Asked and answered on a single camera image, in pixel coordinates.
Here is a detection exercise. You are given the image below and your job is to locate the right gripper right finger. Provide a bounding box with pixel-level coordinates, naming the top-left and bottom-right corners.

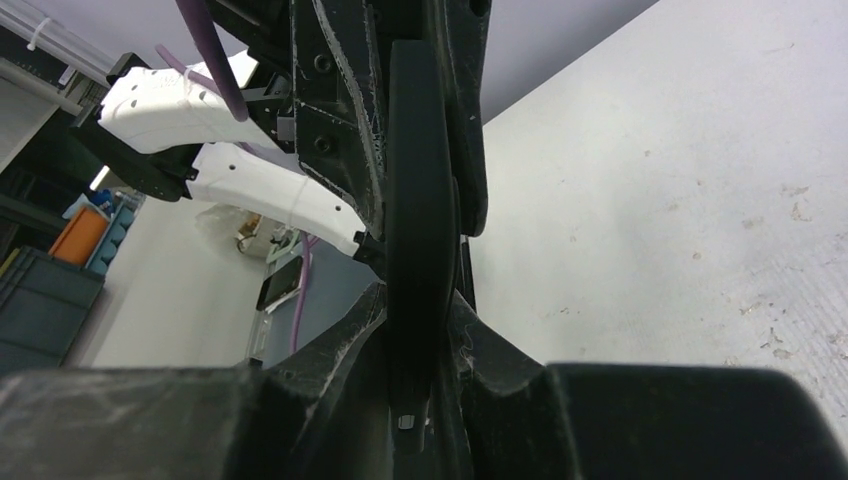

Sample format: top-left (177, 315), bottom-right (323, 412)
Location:
top-left (437, 296), bottom-right (847, 479)

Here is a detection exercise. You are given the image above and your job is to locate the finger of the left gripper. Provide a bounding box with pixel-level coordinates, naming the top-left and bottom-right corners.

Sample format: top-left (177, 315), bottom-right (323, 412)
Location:
top-left (423, 0), bottom-right (491, 237)

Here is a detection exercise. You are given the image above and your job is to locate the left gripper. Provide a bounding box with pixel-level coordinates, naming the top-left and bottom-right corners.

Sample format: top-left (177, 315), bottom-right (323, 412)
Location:
top-left (206, 0), bottom-right (387, 240)

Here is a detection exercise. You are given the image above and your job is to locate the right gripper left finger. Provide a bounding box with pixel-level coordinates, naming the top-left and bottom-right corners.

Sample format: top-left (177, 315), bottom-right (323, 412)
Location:
top-left (1, 283), bottom-right (392, 479)

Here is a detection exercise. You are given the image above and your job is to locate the phone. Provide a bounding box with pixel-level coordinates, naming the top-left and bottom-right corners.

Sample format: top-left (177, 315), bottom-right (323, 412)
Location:
top-left (256, 255), bottom-right (303, 313)

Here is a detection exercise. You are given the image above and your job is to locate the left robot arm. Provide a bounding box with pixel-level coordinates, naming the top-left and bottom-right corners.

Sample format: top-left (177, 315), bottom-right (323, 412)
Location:
top-left (70, 1), bottom-right (491, 278)

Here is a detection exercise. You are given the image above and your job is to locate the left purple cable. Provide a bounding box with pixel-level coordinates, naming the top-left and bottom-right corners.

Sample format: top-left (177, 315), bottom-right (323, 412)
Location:
top-left (155, 0), bottom-right (319, 356)

